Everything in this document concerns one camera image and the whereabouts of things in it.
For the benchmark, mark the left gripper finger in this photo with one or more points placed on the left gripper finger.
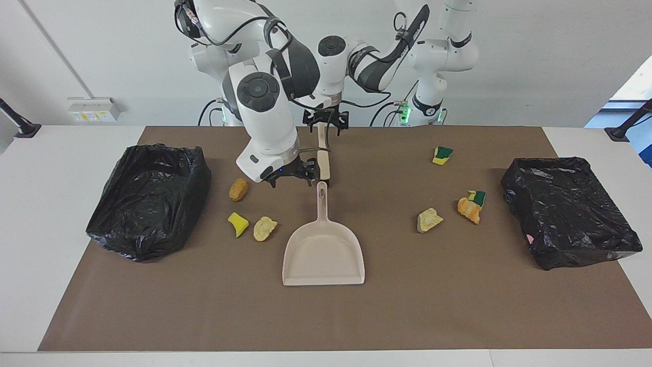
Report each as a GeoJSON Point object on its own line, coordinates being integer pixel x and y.
{"type": "Point", "coordinates": [338, 129]}
{"type": "Point", "coordinates": [314, 128]}

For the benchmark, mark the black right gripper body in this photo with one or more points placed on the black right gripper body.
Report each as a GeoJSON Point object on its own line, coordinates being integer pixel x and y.
{"type": "Point", "coordinates": [290, 171]}

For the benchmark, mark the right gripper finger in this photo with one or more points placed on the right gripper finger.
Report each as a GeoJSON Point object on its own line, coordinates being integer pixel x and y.
{"type": "Point", "coordinates": [310, 165]}
{"type": "Point", "coordinates": [310, 181]}

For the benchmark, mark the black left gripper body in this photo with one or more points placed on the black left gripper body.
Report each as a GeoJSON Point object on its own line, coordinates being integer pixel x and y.
{"type": "Point", "coordinates": [326, 116]}

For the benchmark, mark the beige brush black bristles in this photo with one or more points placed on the beige brush black bristles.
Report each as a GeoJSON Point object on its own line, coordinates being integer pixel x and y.
{"type": "Point", "coordinates": [324, 163]}

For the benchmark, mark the beige plastic dustpan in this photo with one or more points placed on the beige plastic dustpan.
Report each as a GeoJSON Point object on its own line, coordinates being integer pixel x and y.
{"type": "Point", "coordinates": [323, 255]}

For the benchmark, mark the squarish green yellow sponge piece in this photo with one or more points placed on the squarish green yellow sponge piece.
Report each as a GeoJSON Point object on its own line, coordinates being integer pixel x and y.
{"type": "Point", "coordinates": [442, 154]}

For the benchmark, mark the large beige sponge chunk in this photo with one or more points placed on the large beige sponge chunk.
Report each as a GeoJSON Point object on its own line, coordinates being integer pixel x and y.
{"type": "Point", "coordinates": [430, 219]}

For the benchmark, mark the notched green yellow sponge piece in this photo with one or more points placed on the notched green yellow sponge piece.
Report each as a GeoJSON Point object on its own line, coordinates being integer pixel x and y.
{"type": "Point", "coordinates": [479, 198]}

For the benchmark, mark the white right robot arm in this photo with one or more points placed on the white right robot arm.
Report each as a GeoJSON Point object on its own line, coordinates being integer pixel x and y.
{"type": "Point", "coordinates": [265, 127]}

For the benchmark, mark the black bag lined bin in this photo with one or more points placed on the black bag lined bin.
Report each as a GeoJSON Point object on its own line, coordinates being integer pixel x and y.
{"type": "Point", "coordinates": [565, 214]}
{"type": "Point", "coordinates": [147, 204]}

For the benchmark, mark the brown oval sponge piece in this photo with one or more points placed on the brown oval sponge piece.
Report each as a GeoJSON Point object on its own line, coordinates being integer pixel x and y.
{"type": "Point", "coordinates": [238, 189]}

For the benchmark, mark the plain yellow sponge piece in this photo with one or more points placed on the plain yellow sponge piece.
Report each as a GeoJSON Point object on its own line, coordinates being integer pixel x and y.
{"type": "Point", "coordinates": [238, 223]}

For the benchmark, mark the brown table mat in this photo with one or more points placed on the brown table mat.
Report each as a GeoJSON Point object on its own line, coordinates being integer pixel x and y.
{"type": "Point", "coordinates": [326, 316]}

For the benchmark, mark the black clamp stand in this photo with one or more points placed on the black clamp stand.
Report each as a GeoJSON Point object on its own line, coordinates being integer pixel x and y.
{"type": "Point", "coordinates": [25, 130]}
{"type": "Point", "coordinates": [619, 133]}

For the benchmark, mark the white wall outlet box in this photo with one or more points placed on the white wall outlet box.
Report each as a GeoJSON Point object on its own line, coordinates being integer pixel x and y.
{"type": "Point", "coordinates": [94, 109]}

